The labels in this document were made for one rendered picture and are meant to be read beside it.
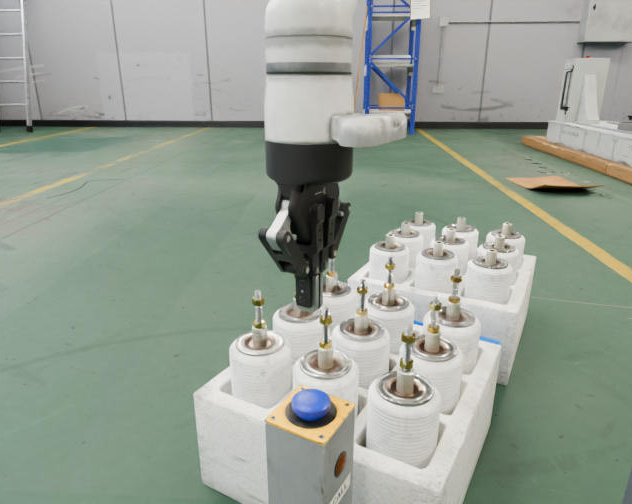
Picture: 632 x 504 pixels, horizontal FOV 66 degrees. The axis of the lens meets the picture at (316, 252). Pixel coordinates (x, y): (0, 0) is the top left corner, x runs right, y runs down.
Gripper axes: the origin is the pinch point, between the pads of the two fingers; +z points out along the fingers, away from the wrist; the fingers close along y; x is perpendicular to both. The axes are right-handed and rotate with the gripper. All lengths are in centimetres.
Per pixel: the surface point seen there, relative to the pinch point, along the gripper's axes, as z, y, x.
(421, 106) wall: 14, -618, -190
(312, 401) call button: 12.0, 0.4, 0.6
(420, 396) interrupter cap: 19.5, -16.1, 7.1
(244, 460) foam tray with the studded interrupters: 35.6, -9.6, -17.1
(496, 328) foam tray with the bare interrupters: 31, -63, 9
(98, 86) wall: -10, -423, -579
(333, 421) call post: 13.6, 0.4, 3.0
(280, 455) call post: 17.2, 3.6, -1.4
